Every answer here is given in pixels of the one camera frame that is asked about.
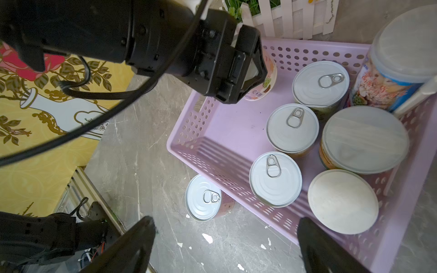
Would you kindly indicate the yellow label tin can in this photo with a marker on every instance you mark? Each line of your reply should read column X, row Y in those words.
column 293, row 129

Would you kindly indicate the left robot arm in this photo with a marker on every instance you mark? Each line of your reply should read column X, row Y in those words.
column 88, row 29

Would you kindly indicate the orange can plastic lid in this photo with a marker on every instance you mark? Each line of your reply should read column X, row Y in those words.
column 363, row 140

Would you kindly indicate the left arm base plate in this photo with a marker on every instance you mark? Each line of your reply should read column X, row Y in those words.
column 94, row 229

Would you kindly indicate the purple plastic basket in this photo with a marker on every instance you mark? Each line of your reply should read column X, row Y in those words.
column 222, row 141

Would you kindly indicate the tall yellow can plastic lid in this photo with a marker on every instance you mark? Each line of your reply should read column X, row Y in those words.
column 400, row 69

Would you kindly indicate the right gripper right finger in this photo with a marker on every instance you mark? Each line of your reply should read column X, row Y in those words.
column 321, row 253

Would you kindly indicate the orange label tin can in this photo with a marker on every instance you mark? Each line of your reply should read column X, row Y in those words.
column 275, row 179

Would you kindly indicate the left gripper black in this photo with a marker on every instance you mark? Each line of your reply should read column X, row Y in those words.
column 202, row 47

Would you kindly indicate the small yellow can plastic lid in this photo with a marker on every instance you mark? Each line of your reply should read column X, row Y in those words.
column 343, row 202

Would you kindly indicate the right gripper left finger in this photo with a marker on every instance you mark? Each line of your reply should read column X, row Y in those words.
column 130, row 253

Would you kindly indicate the flower pot white fence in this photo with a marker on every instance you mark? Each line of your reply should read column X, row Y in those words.
column 286, row 19

